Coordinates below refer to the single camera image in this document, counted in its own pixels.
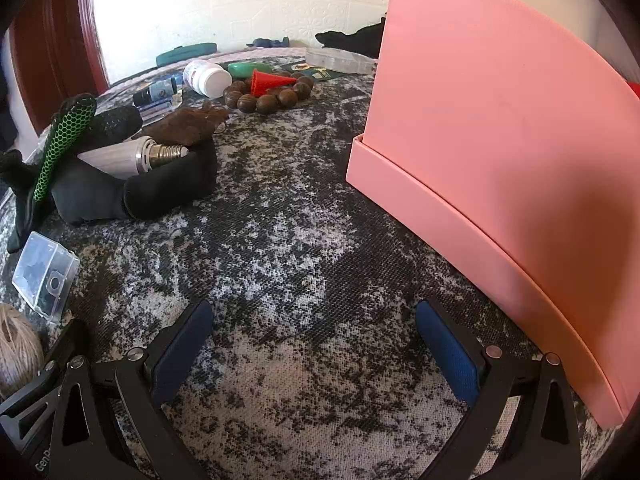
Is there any clear plastic box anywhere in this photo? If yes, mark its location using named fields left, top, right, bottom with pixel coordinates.
left=11, top=231, right=81, bottom=322

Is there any black green honeycomb glove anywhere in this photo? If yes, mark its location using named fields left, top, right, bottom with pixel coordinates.
left=0, top=92, right=98, bottom=256

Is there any red cone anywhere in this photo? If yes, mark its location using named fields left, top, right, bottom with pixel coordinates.
left=250, top=70, right=296, bottom=97

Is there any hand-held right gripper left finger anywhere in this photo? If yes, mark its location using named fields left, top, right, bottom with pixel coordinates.
left=35, top=300, right=216, bottom=480

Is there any black textured glove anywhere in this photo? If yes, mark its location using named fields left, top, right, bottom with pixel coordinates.
left=90, top=106, right=143, bottom=143

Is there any white ribbed light bulb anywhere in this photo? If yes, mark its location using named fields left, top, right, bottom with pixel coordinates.
left=77, top=136, right=190, bottom=181

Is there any black cloth glove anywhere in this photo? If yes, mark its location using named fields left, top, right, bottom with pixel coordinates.
left=52, top=135, right=218, bottom=226

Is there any clear pen packet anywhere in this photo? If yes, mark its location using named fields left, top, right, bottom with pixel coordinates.
left=137, top=94, right=183, bottom=121

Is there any clear plastic case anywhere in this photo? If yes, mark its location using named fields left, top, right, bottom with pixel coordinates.
left=305, top=46, right=377, bottom=75

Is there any black cloth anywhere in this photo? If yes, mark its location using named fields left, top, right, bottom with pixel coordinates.
left=315, top=16, right=388, bottom=59

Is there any grey mottled cloth desktop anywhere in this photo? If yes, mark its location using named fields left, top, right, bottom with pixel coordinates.
left=0, top=55, right=616, bottom=480

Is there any pink box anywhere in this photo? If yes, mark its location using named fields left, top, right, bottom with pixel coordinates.
left=345, top=0, right=640, bottom=431

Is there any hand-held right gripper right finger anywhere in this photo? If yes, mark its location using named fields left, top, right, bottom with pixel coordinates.
left=415, top=299, right=583, bottom=480

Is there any white round lid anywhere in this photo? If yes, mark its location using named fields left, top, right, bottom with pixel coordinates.
left=182, top=59, right=233, bottom=98

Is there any dark green card packet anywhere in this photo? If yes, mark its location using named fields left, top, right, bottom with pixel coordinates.
left=277, top=60, right=346, bottom=82

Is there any red-brown door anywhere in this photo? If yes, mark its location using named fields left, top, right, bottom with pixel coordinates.
left=10, top=0, right=111, bottom=136

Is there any pink green hand cream pouch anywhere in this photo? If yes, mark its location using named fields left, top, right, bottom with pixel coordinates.
left=228, top=61, right=275, bottom=80

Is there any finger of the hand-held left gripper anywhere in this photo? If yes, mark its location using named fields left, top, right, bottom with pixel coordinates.
left=0, top=317, right=91, bottom=453

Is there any beige twine ball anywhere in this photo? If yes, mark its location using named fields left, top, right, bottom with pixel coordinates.
left=0, top=302, right=46, bottom=401

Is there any teal object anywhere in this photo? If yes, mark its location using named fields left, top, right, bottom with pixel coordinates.
left=156, top=42, right=218, bottom=67

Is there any blue label packet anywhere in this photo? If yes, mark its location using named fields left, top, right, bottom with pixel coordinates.
left=132, top=76, right=182, bottom=107

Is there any wooden bead bracelet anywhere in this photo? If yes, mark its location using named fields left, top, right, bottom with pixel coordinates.
left=222, top=71, right=315, bottom=114

